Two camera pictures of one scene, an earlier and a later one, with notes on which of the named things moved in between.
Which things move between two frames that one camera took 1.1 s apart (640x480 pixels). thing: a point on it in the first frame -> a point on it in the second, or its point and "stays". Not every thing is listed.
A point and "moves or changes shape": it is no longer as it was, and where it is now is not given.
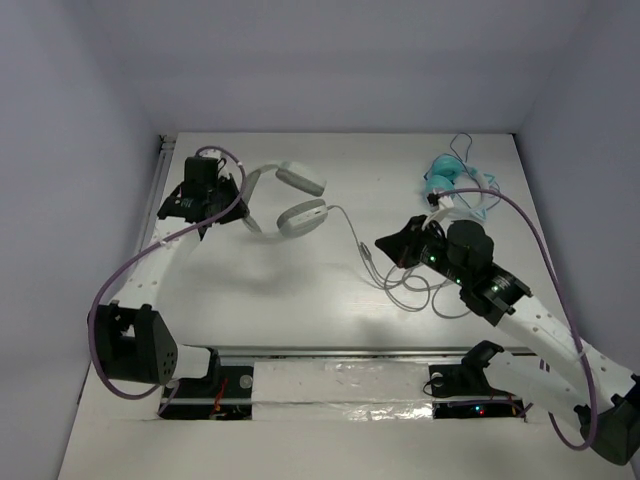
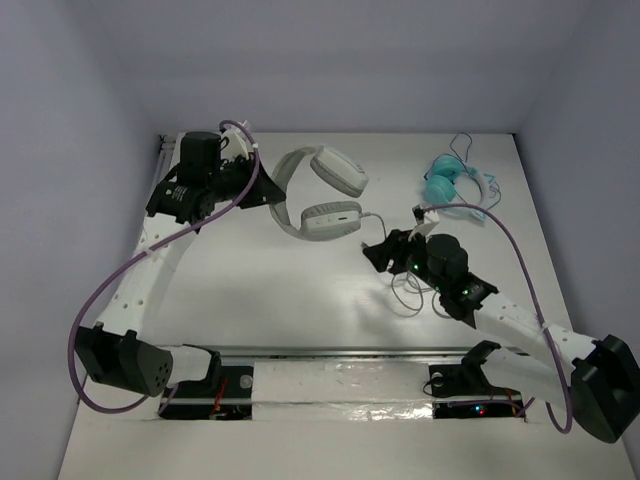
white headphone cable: (404, 288) moves or changes shape
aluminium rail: (319, 351) stays
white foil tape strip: (341, 391) stays
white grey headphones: (295, 218) -> (329, 221)
